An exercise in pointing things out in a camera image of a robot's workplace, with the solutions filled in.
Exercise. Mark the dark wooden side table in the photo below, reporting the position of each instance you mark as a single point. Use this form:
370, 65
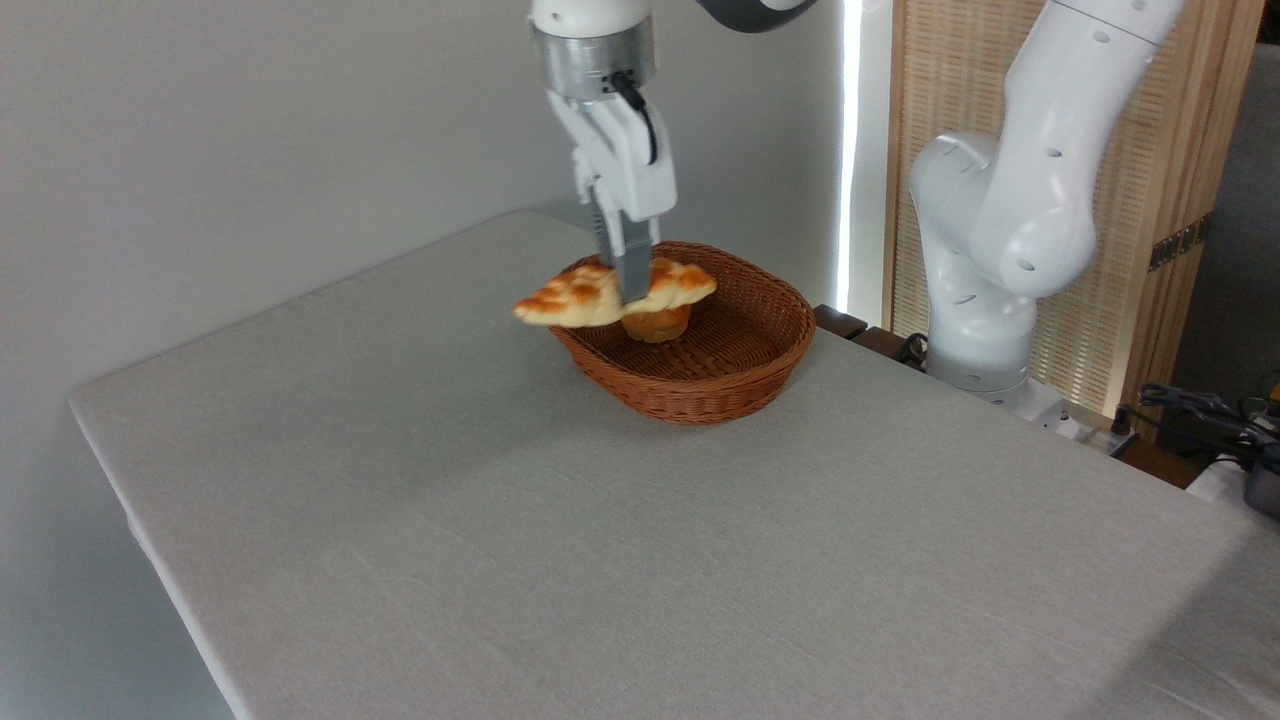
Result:
850, 328

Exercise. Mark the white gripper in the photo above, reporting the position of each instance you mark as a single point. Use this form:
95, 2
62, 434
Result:
625, 165

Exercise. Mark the grey tablecloth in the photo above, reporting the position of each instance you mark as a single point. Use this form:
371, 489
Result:
640, 560

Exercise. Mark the long braided bread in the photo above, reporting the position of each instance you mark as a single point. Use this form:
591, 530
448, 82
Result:
575, 300

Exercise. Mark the round bread roll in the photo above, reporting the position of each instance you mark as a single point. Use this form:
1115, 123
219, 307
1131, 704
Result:
658, 323

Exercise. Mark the dark metal screen hinge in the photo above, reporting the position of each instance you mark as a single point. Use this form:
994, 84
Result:
1180, 242

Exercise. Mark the brown wicker basket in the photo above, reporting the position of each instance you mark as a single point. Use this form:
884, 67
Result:
740, 350

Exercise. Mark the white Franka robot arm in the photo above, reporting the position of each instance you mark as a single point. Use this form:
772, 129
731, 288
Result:
1000, 230

